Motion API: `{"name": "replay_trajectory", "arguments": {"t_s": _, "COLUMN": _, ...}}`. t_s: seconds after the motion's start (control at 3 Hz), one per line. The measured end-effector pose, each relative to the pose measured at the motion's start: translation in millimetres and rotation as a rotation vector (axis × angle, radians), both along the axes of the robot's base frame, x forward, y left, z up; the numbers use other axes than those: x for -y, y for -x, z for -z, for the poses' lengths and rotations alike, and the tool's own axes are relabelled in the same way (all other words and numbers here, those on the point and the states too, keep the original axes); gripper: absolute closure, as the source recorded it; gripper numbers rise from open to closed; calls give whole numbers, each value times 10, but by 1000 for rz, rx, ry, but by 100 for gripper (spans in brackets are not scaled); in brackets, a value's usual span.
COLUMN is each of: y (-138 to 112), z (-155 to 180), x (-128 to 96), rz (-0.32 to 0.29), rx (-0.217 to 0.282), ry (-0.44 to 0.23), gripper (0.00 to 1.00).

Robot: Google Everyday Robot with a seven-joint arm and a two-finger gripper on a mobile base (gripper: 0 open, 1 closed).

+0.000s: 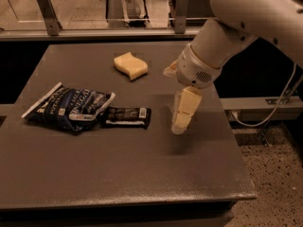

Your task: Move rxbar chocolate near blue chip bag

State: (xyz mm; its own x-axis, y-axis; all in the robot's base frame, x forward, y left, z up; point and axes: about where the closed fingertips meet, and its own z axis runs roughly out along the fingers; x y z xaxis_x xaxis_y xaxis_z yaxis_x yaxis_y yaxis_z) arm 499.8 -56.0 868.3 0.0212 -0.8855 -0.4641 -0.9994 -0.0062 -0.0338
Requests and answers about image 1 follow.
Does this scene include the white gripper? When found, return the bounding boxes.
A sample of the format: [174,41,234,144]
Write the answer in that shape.
[163,44,222,134]

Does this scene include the black rxbar chocolate bar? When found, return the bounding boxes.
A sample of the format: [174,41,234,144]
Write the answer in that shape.
[101,107,152,129]

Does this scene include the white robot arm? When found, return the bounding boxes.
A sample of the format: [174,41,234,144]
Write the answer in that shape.
[164,0,303,134]

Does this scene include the blue chip bag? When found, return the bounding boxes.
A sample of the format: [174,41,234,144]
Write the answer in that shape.
[22,82,116,132]

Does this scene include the yellow sponge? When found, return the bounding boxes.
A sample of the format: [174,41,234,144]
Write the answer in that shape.
[114,52,149,80]

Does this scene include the right metal rail bracket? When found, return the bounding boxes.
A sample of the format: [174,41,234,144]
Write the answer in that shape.
[174,0,188,34]

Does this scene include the metal rail bracket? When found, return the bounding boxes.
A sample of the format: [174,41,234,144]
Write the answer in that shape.
[174,0,188,34]
[36,0,62,36]

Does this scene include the white cable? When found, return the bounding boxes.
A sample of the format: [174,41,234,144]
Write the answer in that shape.
[231,61,298,129]

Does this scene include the left metal rail bracket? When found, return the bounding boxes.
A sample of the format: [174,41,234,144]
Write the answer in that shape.
[36,0,62,36]

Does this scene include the horizontal metal rail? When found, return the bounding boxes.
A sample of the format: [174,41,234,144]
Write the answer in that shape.
[0,27,199,42]

